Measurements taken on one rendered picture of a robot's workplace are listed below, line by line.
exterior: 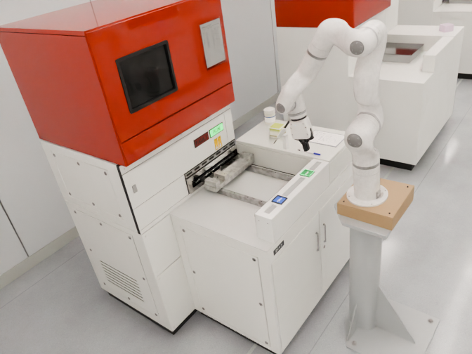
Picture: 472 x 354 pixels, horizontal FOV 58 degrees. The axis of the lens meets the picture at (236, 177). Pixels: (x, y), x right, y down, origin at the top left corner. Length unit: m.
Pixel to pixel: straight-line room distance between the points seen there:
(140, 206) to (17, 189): 1.52
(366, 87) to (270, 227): 0.72
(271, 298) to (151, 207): 0.74
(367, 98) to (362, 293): 1.11
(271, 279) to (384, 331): 0.88
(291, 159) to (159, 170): 0.74
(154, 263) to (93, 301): 0.96
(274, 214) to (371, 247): 0.57
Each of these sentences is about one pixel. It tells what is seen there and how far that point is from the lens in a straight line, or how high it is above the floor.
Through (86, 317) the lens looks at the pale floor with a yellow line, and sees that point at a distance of 3.10.
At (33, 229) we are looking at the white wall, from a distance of 3.63.
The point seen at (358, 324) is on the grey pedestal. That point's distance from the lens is 2.64.
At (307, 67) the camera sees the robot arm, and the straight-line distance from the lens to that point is 1.86.
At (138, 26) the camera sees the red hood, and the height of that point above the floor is 1.77.
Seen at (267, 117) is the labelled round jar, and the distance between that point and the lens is 2.68.
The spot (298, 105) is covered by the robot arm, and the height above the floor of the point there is 1.34.
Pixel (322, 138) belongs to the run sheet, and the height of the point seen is 0.97.
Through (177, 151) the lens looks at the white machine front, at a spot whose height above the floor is 1.12.
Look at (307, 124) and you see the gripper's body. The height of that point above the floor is 1.24.
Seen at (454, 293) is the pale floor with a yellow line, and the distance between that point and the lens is 2.96.
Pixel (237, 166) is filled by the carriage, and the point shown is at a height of 0.88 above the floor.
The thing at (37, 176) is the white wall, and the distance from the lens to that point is 3.52.
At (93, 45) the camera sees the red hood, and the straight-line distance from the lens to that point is 1.78.
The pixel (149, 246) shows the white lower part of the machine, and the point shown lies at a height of 0.73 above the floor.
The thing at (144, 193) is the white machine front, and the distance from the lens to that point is 2.12.
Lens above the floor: 2.09
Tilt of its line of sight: 31 degrees down
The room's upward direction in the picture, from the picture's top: 9 degrees counter-clockwise
